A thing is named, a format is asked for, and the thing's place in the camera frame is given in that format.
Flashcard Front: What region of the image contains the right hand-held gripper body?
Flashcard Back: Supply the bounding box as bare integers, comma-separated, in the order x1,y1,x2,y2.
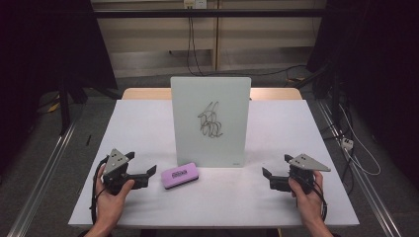
269,153,332,196

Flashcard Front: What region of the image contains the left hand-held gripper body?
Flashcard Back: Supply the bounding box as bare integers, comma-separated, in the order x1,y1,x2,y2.
102,148,150,197

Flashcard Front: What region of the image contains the purple whiteboard eraser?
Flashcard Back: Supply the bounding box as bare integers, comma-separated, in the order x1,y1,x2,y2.
160,161,200,191

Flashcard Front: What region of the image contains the pale glass whiteboard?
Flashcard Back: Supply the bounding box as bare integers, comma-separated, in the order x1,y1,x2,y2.
170,76,252,169

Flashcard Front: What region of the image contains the person's right hand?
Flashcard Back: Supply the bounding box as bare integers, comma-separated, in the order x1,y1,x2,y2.
288,170,326,226

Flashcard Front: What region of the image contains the person's left hand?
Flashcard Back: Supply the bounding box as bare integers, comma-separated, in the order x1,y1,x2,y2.
95,164,136,229

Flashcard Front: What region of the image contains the white table cover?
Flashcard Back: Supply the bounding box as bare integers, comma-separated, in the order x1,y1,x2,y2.
67,99,360,229

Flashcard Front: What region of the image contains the wooden table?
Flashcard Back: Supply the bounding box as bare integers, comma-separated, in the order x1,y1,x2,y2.
122,87,303,101

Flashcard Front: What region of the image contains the black metal stand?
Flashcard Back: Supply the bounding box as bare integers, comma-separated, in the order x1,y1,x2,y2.
57,77,72,136

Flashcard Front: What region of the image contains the black curtain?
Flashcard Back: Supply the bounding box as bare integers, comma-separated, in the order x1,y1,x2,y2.
0,0,119,100
305,0,419,186

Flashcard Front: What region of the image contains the black horizontal bar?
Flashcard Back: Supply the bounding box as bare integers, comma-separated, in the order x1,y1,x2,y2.
93,8,330,19

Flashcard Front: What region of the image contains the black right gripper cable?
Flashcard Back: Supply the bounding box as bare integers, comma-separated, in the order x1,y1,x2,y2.
310,179,328,222

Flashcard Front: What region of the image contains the white floor cable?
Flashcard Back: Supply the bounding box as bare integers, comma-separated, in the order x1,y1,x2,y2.
338,103,382,177

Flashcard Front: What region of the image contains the metal floor rail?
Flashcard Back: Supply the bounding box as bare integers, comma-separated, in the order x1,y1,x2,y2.
6,113,83,237
316,98,404,237

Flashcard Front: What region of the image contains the black hanging wall cable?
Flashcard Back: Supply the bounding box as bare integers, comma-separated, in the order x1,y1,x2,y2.
186,15,207,77

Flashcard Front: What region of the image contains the white wall socket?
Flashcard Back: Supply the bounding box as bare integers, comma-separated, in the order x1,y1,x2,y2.
183,0,209,10

